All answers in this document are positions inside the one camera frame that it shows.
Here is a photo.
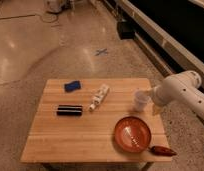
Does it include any wooden table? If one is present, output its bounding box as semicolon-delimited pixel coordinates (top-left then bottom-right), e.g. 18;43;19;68
21;78;172;164

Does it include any black box on floor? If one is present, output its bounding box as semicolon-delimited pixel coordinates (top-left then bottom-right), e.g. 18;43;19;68
117;22;135;40

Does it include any red chili pepper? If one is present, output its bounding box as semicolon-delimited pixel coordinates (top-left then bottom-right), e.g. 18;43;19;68
150;146;176;156

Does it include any orange ceramic bowl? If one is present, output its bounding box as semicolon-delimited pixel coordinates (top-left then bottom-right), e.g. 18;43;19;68
114;116;152;153

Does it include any long grey wall bench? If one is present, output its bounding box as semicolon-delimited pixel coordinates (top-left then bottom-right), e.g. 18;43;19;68
106;0;204;90

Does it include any white device on floor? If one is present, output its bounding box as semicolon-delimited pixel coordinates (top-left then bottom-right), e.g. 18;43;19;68
44;0;70;13

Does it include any black rectangular case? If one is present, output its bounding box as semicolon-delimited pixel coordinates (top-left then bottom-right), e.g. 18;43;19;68
56;105;82;116

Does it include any blue sponge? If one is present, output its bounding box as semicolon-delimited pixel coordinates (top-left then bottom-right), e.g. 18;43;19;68
64;81;81;92

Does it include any translucent plastic cup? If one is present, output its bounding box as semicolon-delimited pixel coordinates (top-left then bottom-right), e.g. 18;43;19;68
134;90;150;112

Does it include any black floor cable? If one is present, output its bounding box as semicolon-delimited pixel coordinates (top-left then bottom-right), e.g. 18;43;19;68
0;12;60;24

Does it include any white tube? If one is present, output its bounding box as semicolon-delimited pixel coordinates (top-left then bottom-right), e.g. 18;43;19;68
89;84;110;111

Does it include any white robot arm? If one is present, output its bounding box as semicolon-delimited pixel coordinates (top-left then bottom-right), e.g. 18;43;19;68
147;70;204;120

